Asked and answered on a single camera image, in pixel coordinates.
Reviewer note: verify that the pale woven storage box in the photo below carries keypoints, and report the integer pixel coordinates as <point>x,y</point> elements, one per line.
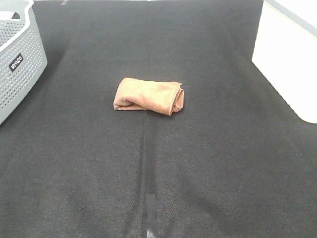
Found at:
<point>285,52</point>

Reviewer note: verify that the black table cover cloth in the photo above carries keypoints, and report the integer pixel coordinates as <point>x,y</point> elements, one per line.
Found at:
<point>235,162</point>

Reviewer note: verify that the grey perforated plastic basket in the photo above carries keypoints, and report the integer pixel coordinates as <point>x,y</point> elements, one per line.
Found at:
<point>22,55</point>

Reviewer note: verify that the brown microfibre towel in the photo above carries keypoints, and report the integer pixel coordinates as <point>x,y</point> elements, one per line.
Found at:
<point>161,97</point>

